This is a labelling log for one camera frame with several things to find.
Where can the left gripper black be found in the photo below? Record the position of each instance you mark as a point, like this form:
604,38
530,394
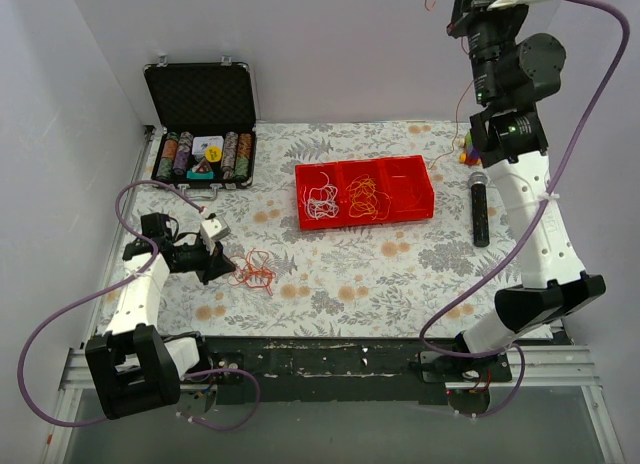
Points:
211,261

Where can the floral table mat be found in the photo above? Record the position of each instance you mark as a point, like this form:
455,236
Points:
374,281

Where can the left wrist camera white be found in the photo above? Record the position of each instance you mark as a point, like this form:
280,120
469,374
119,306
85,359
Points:
212,230

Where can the white card deck box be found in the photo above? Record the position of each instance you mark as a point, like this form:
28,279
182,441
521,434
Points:
201,143

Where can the red three-compartment tray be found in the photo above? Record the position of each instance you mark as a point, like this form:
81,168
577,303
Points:
363,192

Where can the black microphone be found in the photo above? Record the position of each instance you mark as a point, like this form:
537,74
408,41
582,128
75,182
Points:
479,209

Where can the black poker chip case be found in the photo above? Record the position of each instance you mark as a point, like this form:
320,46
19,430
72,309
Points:
204,99

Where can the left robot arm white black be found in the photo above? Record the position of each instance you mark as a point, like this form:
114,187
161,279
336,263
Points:
134,368

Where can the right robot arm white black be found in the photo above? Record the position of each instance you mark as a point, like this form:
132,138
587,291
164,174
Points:
510,77

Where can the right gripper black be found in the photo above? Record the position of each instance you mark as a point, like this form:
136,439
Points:
470,16

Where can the colourful toy block figure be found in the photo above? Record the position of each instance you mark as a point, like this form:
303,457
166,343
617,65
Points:
468,154

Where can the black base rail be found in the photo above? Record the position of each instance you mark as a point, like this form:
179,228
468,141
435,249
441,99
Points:
237,370

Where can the yellow round chip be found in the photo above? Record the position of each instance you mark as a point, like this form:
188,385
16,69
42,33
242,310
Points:
213,154

